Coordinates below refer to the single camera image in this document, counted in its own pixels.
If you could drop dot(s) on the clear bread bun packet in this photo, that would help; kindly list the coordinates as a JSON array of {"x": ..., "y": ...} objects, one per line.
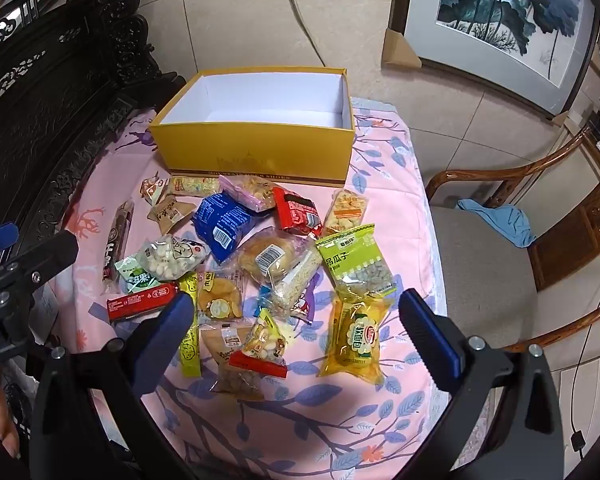
[{"x": 270, "y": 254}]

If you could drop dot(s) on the cardboard frame corner protector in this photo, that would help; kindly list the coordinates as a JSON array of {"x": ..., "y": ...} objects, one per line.
[{"x": 397, "y": 52}]

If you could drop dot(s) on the blue snack packet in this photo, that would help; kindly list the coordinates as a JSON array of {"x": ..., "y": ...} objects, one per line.
[{"x": 222, "y": 223}]

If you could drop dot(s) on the blue cloth on chair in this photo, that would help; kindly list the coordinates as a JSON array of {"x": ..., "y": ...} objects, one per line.
[{"x": 509, "y": 221}]

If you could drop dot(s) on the yellow soft bread packet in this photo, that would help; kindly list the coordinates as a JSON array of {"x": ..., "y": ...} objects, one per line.
[{"x": 353, "y": 344}]

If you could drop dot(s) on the dark carved wooden cabinet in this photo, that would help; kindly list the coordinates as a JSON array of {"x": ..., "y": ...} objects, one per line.
[{"x": 71, "y": 74}]

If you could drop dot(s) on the green white candy packet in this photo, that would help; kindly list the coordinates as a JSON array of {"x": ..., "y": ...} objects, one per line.
[{"x": 133, "y": 277}]

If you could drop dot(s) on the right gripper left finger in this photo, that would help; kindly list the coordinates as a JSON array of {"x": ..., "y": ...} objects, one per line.
[{"x": 153, "y": 344}]

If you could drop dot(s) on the red-base ball snack packet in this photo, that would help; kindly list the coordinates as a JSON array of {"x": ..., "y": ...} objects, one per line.
[{"x": 264, "y": 348}]

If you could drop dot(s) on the yellow corn bar packet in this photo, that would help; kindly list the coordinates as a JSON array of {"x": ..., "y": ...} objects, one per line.
[{"x": 184, "y": 185}]

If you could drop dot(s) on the framed lotus painting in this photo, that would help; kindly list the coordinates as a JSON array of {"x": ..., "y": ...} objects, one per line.
[{"x": 534, "y": 51}]

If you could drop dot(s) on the round cake packet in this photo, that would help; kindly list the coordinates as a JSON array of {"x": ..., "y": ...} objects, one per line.
[{"x": 219, "y": 294}]

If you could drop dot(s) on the orange-band biscuit packet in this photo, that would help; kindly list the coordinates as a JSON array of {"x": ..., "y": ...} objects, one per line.
[{"x": 346, "y": 212}]

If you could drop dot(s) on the red stick bar packet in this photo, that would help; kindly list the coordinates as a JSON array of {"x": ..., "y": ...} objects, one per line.
[{"x": 140, "y": 303}]

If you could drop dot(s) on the pink cracker packet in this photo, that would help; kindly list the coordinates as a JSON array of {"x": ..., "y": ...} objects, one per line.
[{"x": 252, "y": 192}]

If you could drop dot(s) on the green melon seed packet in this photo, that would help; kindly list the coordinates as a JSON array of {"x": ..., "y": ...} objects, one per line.
[{"x": 355, "y": 263}]

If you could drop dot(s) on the small brown kraft packet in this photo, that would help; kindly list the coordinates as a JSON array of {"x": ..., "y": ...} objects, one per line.
[{"x": 170, "y": 214}]

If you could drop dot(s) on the dark long sausage packet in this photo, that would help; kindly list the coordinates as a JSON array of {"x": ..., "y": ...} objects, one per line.
[{"x": 115, "y": 245}]

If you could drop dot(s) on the rice cracker packet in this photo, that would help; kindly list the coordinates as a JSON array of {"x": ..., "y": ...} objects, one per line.
[{"x": 287, "y": 297}]

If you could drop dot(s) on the red snack packet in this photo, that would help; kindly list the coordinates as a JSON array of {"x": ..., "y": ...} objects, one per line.
[{"x": 296, "y": 214}]

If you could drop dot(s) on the small red white packet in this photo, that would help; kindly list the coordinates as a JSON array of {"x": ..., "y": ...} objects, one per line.
[{"x": 153, "y": 188}]

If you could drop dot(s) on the yellow cardboard shoe box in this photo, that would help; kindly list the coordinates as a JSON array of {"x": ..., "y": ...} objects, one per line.
[{"x": 287, "y": 123}]

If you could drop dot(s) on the wooden armchair grey cushion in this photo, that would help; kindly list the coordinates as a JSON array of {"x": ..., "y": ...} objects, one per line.
[{"x": 491, "y": 286}]

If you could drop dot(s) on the yellow-green stick packet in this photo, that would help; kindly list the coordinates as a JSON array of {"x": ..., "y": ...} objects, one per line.
[{"x": 189, "y": 346}]

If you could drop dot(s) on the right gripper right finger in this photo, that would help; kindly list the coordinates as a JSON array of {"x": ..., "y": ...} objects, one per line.
[{"x": 436, "y": 339}]

